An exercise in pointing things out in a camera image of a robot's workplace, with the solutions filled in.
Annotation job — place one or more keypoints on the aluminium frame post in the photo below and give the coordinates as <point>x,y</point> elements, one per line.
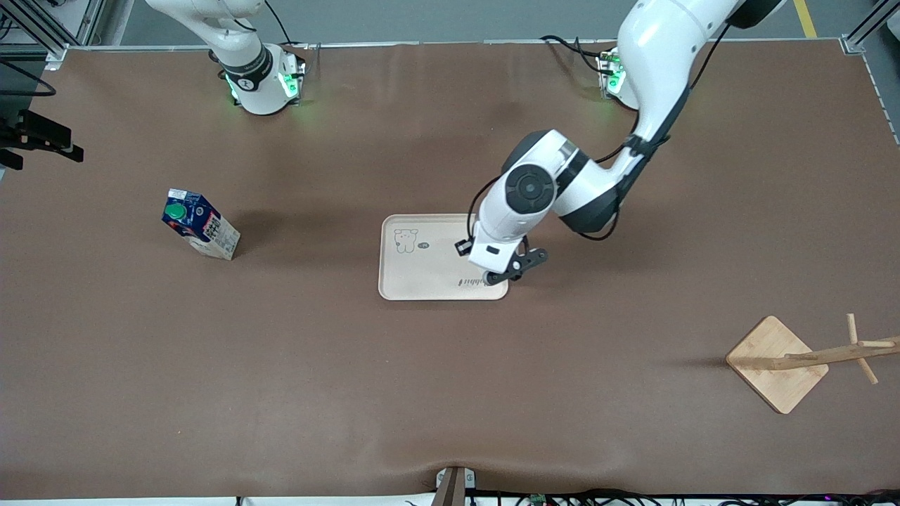
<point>90,21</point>
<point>854,43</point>

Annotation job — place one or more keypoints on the small green circuit board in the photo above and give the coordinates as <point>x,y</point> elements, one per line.
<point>538,500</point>

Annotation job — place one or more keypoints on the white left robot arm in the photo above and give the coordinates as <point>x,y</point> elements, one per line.
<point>661,42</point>

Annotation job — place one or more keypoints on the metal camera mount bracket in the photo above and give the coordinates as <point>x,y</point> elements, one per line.
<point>450,492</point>

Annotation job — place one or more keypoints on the brown table mat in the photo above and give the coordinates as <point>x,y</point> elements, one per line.
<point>281,351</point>

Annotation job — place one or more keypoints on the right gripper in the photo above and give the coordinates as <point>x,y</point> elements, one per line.
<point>36,133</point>

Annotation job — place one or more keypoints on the wooden cup stand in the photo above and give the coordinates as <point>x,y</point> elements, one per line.
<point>773,379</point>

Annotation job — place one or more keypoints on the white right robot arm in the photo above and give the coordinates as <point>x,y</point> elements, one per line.
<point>246,70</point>

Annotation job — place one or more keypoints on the blue milk carton green cap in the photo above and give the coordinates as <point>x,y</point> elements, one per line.
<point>204,228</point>

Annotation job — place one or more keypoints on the beige plastic tray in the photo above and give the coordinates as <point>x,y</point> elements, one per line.
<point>422,274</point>

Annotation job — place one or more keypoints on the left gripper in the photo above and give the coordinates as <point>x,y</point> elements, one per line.
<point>462,247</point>

